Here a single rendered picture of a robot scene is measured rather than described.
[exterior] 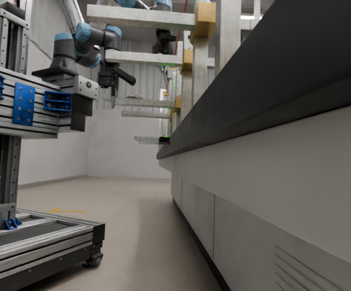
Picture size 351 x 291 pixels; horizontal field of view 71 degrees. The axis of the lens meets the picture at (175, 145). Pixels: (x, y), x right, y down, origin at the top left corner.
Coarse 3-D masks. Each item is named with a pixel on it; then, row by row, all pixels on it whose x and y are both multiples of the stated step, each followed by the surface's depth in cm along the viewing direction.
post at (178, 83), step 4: (180, 44) 118; (180, 48) 117; (180, 52) 117; (176, 68) 119; (176, 72) 118; (176, 76) 118; (180, 76) 117; (176, 80) 117; (180, 80) 116; (176, 84) 116; (180, 84) 116; (176, 88) 116; (180, 88) 116; (176, 92) 116; (180, 92) 116; (176, 112) 115; (180, 112) 115; (176, 116) 115; (180, 116) 115; (176, 120) 115; (180, 120) 115; (176, 124) 115
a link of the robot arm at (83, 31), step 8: (80, 24) 102; (88, 24) 104; (80, 32) 102; (88, 32) 103; (96, 32) 104; (104, 32) 107; (80, 40) 105; (88, 40) 105; (96, 40) 106; (88, 48) 112
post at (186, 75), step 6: (186, 36) 92; (186, 42) 92; (186, 48) 92; (186, 72) 91; (186, 78) 91; (186, 84) 91; (186, 90) 91; (186, 96) 91; (186, 102) 90; (186, 108) 90; (186, 114) 90
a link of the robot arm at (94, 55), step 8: (104, 0) 139; (112, 0) 139; (96, 24) 141; (104, 24) 144; (96, 48) 145; (88, 56) 143; (96, 56) 148; (80, 64) 146; (88, 64) 147; (96, 64) 150
